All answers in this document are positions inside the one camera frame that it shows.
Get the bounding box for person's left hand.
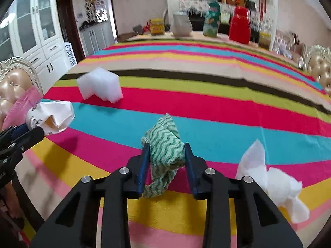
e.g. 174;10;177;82
0;182;25;228

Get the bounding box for white glass-door cabinet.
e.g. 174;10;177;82
0;0;78;94

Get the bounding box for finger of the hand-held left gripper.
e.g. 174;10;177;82
10;126;45;152
0;123;29;145

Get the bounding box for row of baskets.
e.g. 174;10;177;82
218;0;256;9

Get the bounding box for green snack packet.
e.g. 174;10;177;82
203;1;222;37

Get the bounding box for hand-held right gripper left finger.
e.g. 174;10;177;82
30;142;151;248

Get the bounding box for crumpled white tissue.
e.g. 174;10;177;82
235;139;310;223

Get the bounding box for dark wooden door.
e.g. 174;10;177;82
56;0;86;60

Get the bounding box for pink waste bag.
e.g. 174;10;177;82
1;86;43;132

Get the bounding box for dark sideboard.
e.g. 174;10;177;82
189;14;261;42

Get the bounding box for green wavy cloth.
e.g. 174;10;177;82
141;113;186;199

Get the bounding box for white lace cloth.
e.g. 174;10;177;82
180;0;259;14

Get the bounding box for ornate cream padded chair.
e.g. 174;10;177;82
0;57;44;130

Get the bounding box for white low cabinet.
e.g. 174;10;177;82
79;21;116;56

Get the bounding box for white patterned floor box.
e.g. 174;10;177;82
63;42;78;67

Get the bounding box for yellow jar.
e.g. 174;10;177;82
150;18;165;36

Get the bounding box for white foam block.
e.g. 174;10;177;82
76;67;124;104

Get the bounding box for white tufted sofa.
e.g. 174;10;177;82
273;30;308;63

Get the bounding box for cream tufted armchair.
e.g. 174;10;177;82
301;45;331;97

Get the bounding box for paper cup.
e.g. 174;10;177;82
26;101;76;135

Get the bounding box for red plastic container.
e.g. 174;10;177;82
229;6;252;45

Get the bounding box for white lattice panel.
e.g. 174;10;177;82
84;0;109;23

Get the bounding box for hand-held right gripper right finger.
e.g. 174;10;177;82
183;142;304;248

